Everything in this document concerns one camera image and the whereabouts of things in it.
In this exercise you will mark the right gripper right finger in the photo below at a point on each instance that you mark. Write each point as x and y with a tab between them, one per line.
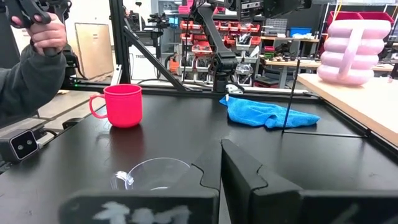
280	205

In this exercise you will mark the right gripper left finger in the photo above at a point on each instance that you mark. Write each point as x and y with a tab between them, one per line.
140	208

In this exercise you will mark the clear glass mug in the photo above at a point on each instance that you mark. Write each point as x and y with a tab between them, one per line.
155	174

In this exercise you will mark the red plastic mug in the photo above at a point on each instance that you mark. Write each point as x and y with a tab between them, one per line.
124	105

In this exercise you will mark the pink ribbed mug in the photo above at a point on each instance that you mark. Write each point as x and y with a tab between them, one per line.
351	53

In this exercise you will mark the person's forearm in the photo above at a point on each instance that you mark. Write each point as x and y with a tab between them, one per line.
28	84

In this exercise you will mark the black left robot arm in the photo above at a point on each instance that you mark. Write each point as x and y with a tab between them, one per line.
216	37

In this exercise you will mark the blue cloth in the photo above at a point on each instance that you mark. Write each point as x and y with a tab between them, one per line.
264	113

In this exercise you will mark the silver metal strip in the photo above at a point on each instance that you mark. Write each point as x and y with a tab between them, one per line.
116	74

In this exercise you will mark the wooden workbench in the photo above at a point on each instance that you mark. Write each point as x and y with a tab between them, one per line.
289	63

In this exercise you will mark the white carton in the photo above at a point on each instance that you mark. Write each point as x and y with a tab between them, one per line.
143	65

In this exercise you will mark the cardboard panel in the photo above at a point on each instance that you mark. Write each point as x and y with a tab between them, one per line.
93	49

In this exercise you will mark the blue storage bin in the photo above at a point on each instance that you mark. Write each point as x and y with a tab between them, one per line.
300	31

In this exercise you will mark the person's hand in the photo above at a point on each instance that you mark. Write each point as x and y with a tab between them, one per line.
46	34

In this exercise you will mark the red storage bin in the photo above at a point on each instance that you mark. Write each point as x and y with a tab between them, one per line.
343	16
377	16

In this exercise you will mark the white metal bracket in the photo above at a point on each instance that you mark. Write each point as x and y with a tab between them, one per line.
234	89

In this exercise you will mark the wooden shelf black frame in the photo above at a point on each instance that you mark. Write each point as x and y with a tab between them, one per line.
351	99

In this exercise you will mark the black table camera box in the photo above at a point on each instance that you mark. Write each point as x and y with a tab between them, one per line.
23	144

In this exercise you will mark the black aluminium table frame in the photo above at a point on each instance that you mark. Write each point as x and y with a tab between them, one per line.
119	37

